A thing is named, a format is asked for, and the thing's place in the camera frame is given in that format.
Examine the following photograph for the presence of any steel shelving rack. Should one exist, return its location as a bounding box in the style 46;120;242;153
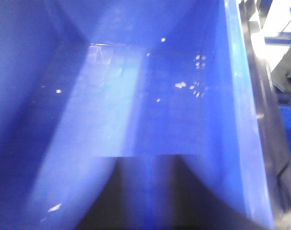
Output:
239;0;291;230

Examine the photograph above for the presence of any blue bin middle right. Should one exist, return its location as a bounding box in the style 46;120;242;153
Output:
0;0;275;230

